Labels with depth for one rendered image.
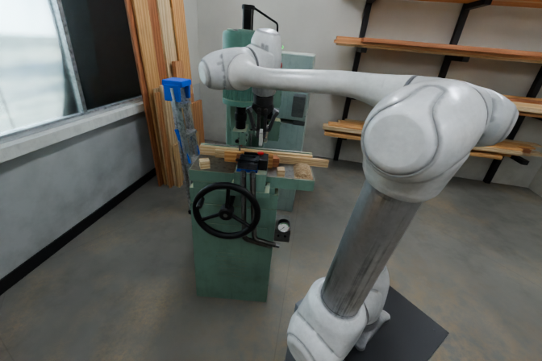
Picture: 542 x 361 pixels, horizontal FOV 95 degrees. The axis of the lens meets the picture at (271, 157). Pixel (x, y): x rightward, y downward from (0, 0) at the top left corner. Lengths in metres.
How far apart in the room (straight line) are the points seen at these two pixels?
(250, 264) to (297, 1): 2.92
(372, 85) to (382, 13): 2.90
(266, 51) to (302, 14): 2.64
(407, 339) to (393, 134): 0.85
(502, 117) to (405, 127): 0.23
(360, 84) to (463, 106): 0.29
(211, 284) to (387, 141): 1.50
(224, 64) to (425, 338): 1.08
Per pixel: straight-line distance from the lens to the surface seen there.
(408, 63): 3.59
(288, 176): 1.19
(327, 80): 0.66
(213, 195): 1.28
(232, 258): 1.52
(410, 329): 1.14
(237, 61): 0.73
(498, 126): 0.56
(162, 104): 2.55
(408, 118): 0.35
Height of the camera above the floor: 1.48
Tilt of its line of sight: 25 degrees down
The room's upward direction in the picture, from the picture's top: 5 degrees clockwise
